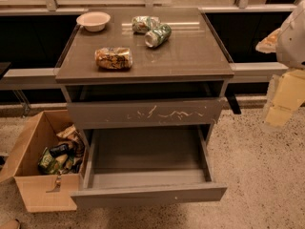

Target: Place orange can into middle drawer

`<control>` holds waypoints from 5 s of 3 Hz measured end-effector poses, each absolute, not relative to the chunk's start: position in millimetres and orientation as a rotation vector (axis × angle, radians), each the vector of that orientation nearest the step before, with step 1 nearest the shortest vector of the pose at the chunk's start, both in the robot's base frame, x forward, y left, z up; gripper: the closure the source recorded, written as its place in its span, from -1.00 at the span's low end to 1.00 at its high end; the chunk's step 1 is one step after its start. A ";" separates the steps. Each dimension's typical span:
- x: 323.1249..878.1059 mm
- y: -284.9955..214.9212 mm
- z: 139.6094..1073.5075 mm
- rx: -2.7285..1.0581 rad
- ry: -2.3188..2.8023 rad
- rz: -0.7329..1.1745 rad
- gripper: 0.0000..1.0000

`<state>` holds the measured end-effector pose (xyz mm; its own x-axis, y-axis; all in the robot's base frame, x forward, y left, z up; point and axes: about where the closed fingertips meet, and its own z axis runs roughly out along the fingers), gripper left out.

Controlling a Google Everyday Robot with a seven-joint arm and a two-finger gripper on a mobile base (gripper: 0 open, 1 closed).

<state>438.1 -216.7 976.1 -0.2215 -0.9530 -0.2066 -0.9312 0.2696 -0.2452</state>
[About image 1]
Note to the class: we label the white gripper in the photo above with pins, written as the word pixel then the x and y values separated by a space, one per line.
pixel 293 39

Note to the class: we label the orange crushed can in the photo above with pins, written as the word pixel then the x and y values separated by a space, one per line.
pixel 119 58

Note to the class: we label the green can front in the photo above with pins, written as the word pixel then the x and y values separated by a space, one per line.
pixel 158 36

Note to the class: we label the scratched grey upper drawer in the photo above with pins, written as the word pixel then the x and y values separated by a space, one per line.
pixel 129 114

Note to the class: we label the grey drawer cabinet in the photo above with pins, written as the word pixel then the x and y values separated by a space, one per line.
pixel 189 65

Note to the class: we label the open grey lower drawer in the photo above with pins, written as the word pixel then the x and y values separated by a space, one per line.
pixel 147 166

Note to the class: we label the white paper bowl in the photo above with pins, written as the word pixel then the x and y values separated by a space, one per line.
pixel 93 21

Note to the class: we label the tan snack wrapper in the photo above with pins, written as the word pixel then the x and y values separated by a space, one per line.
pixel 71 134

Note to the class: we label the black bottle in box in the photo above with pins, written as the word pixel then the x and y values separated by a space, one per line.
pixel 59 150

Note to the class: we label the green snack bag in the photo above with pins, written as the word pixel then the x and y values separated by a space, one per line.
pixel 50 165

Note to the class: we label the cardboard box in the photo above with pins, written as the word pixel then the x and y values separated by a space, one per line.
pixel 36 189

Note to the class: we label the brown shoe tip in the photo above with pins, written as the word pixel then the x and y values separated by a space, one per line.
pixel 12 224

